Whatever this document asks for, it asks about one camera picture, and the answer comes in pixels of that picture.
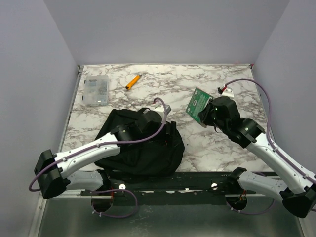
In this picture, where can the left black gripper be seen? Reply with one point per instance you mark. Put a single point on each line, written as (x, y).
(173, 136)

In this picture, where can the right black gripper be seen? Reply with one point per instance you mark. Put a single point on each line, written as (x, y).
(204, 114)

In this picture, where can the black student backpack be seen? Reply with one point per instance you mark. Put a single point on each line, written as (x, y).
(150, 156)

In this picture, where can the dark green book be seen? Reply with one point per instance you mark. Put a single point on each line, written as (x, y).
(197, 103)

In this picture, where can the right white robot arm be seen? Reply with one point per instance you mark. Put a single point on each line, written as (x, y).
(296, 186)

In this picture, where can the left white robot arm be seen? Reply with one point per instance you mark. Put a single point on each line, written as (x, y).
(55, 173)

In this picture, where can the orange utility knife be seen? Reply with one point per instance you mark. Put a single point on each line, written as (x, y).
(131, 83)

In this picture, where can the clear plastic organizer box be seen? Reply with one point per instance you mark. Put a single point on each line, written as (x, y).
(96, 90)

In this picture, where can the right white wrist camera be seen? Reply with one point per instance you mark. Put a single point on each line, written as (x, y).
(225, 92)

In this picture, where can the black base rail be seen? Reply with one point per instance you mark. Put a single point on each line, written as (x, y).
(180, 188)

